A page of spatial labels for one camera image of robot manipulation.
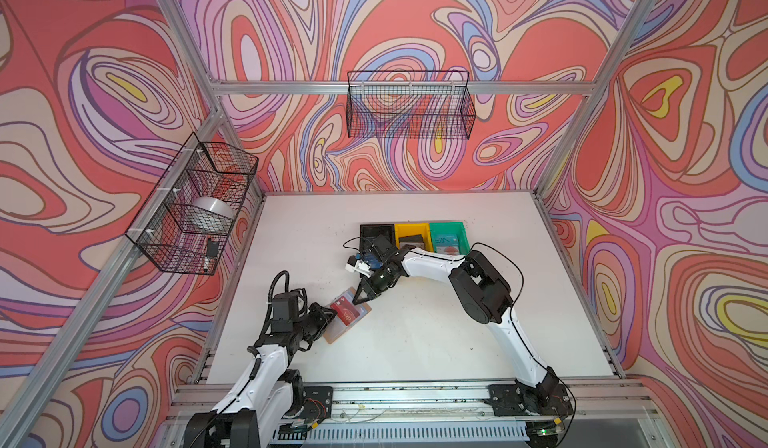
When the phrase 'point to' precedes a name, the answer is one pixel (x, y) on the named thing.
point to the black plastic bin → (369, 232)
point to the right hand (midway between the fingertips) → (360, 305)
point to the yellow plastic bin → (413, 234)
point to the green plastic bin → (449, 238)
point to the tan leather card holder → (337, 328)
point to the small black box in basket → (212, 248)
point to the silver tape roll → (215, 207)
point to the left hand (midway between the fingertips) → (338, 310)
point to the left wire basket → (183, 226)
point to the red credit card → (345, 311)
